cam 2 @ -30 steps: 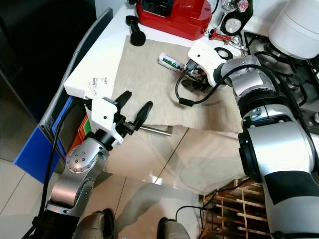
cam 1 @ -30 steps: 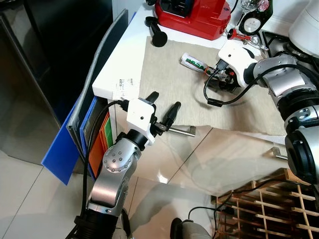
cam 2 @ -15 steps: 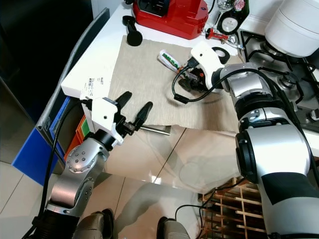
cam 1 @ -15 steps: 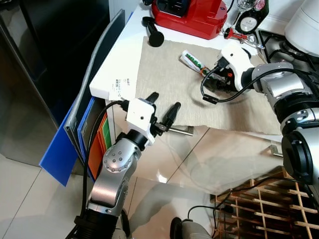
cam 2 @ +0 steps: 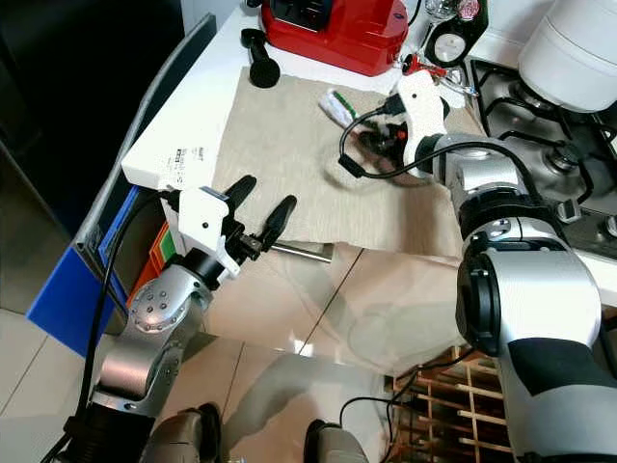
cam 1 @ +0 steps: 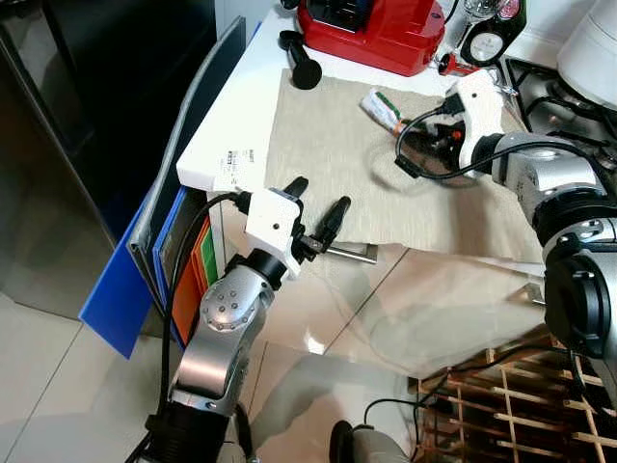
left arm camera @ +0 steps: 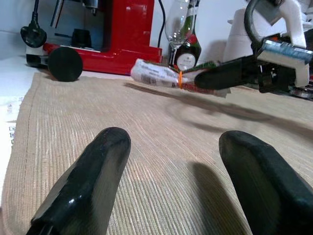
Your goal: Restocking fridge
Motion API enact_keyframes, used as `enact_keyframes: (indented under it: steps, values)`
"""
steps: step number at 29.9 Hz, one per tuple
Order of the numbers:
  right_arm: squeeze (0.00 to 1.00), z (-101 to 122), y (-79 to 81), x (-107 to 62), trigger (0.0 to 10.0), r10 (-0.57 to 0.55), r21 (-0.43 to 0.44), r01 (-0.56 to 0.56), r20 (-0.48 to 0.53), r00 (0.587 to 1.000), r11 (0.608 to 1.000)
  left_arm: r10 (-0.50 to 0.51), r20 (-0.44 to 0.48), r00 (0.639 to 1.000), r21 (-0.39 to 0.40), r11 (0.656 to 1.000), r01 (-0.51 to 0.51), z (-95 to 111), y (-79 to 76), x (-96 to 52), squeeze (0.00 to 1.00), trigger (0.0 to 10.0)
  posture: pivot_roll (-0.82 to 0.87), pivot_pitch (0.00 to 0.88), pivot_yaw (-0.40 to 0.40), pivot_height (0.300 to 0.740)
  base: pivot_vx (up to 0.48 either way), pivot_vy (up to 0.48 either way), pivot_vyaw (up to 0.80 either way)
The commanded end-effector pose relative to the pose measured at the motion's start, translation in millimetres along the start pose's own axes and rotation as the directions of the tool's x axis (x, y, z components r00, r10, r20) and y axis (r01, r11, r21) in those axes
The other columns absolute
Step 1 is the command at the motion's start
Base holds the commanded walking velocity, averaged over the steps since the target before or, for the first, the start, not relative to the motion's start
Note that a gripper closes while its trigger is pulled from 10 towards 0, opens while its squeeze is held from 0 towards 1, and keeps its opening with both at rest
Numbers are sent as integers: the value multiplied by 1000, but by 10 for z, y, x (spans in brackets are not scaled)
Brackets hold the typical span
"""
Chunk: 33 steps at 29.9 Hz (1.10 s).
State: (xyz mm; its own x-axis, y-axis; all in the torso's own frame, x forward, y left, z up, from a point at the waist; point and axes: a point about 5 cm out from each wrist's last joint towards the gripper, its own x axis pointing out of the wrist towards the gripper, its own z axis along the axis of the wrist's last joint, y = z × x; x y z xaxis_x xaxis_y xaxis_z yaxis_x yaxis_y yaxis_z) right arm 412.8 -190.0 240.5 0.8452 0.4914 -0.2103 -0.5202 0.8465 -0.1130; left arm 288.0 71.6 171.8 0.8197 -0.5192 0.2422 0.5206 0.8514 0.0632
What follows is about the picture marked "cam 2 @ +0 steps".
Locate white green printed packet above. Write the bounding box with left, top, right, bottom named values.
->
left=320, top=88, right=360, bottom=126

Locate beige woven table mat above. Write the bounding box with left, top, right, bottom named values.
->
left=212, top=66, right=483, bottom=259

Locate green board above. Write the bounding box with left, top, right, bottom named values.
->
left=154, top=227, right=179, bottom=263

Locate orange board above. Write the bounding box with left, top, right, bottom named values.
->
left=130, top=227, right=179, bottom=310

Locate red kitchen appliance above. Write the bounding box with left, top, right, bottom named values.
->
left=258, top=0, right=411, bottom=78

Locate black round dial timer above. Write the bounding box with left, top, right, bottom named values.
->
left=422, top=14, right=490, bottom=68

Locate clear glass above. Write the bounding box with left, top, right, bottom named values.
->
left=424, top=0, right=488, bottom=22

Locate black gas stove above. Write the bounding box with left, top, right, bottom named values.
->
left=463, top=56, right=617, bottom=261

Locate tall black appliance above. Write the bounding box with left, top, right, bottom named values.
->
left=0, top=0, right=186, bottom=314

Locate blue board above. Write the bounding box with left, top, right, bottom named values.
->
left=26, top=207, right=131, bottom=360

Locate grey robot left leg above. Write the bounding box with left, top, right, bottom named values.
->
left=149, top=403, right=225, bottom=463

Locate large white pot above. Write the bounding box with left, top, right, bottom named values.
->
left=518, top=0, right=617, bottom=114

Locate wooden wine rack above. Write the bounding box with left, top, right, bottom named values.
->
left=381, top=342, right=541, bottom=463

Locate silver drawer handle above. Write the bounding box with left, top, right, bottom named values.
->
left=270, top=241, right=334, bottom=263

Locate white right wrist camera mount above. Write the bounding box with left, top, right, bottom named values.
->
left=386, top=68, right=450, bottom=167

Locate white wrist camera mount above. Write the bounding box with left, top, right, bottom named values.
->
left=386, top=68, right=450, bottom=167
left=175, top=185, right=234, bottom=276

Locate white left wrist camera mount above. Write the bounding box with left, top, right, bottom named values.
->
left=175, top=185, right=234, bottom=276

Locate small red handled tool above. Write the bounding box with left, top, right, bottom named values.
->
left=401, top=53, right=444, bottom=80

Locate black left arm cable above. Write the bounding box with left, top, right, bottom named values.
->
left=63, top=188, right=189, bottom=462

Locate black floor cable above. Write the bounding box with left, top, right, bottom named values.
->
left=333, top=347, right=473, bottom=459

